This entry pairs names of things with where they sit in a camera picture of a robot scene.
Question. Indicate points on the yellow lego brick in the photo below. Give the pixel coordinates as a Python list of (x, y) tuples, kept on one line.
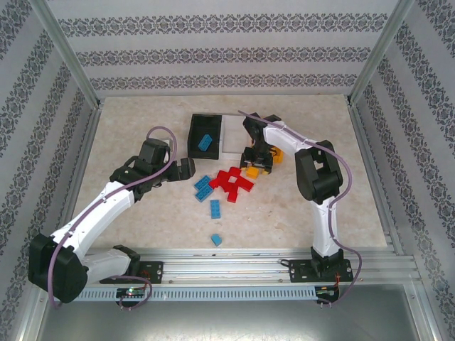
[(253, 173)]

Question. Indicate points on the small blue lego brick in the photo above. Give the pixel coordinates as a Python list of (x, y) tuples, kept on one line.
[(217, 239)]

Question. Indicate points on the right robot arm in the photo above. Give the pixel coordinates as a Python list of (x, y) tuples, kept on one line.
[(320, 177)]

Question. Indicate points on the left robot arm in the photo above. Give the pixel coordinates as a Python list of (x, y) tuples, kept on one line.
[(92, 213)]

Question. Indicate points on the white plastic bin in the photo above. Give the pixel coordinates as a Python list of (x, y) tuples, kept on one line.
[(232, 135)]

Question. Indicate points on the black plastic bin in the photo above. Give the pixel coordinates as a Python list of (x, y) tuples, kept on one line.
[(199, 124)]

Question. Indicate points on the small circuit board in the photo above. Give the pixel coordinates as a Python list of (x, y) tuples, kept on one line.
[(131, 292), (327, 291)]

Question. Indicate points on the aluminium frame side rail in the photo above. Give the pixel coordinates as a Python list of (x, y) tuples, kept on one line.
[(377, 177), (87, 142)]

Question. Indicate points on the aluminium mounting rail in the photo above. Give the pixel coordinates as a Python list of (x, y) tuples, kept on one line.
[(227, 270)]

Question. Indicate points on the aluminium frame post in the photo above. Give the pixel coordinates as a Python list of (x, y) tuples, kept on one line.
[(380, 53), (69, 53)]

